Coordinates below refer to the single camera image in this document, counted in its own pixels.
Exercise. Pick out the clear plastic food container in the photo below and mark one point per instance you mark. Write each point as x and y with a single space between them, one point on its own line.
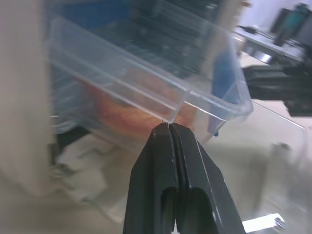
136 73

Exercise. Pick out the grey background table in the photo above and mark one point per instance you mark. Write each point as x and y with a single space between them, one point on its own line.
263 45

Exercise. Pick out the orange round food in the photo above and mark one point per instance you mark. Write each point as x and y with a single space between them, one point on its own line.
131 114

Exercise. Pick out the black monitor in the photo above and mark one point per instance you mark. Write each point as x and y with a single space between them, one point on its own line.
293 22

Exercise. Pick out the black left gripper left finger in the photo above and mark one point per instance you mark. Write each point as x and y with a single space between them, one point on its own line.
151 170

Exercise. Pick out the black background machine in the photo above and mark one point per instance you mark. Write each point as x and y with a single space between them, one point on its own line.
278 85

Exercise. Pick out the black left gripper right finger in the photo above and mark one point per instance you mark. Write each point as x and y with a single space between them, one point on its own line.
202 175

